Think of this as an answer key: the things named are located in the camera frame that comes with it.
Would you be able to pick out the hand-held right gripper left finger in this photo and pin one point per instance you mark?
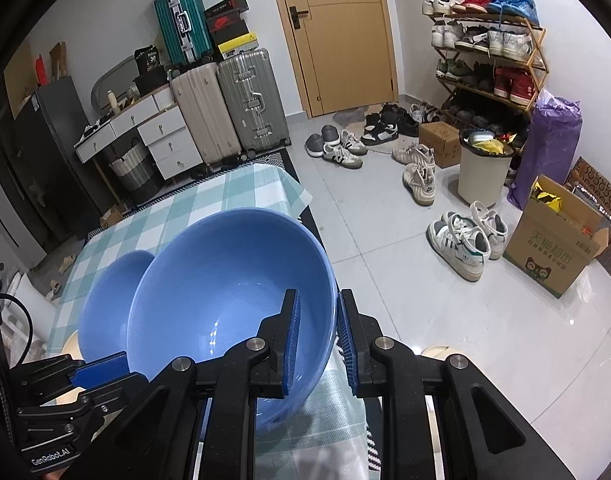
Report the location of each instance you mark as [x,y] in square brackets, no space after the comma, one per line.
[291,350]

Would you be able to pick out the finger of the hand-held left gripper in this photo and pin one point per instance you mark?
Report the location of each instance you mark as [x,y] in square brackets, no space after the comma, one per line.
[85,410]
[100,369]

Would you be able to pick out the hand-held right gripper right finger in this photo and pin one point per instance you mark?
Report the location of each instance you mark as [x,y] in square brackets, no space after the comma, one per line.
[346,350]

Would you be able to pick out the cream round plate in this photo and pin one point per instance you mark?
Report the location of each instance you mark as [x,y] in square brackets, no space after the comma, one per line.
[70,349]

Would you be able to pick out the blue bowl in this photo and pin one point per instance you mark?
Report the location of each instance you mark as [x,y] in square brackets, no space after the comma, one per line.
[220,280]
[110,300]

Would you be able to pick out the cream rounded object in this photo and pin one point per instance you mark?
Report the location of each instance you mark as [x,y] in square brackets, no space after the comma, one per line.
[438,351]

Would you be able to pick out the white electric kettle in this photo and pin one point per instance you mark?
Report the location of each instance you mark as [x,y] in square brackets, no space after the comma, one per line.
[30,305]

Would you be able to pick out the white and green sneaker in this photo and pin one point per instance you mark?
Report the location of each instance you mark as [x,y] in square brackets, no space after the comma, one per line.
[458,247]
[490,225]

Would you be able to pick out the small cardboard box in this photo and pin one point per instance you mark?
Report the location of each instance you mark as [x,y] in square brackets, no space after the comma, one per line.
[110,217]

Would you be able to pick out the worn white sneaker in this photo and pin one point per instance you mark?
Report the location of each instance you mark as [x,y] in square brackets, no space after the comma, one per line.
[419,182]
[414,152]

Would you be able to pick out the woven laundry basket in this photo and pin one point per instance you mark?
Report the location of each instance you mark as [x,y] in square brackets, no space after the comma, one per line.
[133,172]

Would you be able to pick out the black refrigerator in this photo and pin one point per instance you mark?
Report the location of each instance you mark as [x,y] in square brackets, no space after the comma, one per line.
[40,160]

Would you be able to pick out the cluster of mixed shoes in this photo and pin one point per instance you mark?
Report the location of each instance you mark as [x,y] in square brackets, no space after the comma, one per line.
[375,130]

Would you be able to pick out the cream trash bin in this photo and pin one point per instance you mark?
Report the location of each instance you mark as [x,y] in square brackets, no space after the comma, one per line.
[483,175]

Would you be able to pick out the brown cardboard box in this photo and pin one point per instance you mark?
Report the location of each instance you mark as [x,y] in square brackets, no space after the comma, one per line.
[440,144]

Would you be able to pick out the cardboard box with green print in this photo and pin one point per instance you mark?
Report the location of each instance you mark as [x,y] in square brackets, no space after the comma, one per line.
[550,250]

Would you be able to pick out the grey doormat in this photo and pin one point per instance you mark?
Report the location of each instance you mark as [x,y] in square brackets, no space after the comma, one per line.
[350,116]

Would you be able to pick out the white dressing table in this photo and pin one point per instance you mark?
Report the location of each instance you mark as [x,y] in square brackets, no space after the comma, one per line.
[160,130]

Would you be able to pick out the beige suitcase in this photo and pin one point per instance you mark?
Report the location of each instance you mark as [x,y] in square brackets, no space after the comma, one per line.
[205,115]

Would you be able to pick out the silver suitcase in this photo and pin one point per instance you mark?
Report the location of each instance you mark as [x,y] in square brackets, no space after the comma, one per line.
[253,100]

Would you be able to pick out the cream bottle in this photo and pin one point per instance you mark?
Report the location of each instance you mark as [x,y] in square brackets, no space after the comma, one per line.
[113,101]

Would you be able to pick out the purple plastic bag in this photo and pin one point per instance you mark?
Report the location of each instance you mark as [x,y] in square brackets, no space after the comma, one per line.
[550,150]

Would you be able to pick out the black bag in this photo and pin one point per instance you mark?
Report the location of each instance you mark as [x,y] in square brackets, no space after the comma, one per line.
[153,82]

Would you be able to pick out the arched grey mirror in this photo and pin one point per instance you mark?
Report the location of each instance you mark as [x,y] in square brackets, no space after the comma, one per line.
[110,77]

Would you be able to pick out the brown patterned doormat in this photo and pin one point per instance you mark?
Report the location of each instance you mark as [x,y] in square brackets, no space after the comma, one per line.
[603,200]

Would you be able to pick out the flat cardboard pieces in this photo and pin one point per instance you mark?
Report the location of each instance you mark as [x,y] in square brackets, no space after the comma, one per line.
[30,75]

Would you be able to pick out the black printed packet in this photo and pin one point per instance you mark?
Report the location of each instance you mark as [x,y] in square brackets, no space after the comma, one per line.
[146,60]

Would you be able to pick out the wooden door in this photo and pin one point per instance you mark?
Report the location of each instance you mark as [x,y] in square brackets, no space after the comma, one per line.
[335,35]

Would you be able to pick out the plain black shoe box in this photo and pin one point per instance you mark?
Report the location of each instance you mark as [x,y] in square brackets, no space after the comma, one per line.
[233,32]

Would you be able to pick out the wooden shoe rack with shoes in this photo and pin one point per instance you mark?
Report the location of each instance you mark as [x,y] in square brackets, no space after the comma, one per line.
[485,40]

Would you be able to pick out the teal suitcase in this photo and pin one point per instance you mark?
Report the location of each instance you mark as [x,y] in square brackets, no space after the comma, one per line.
[183,25]

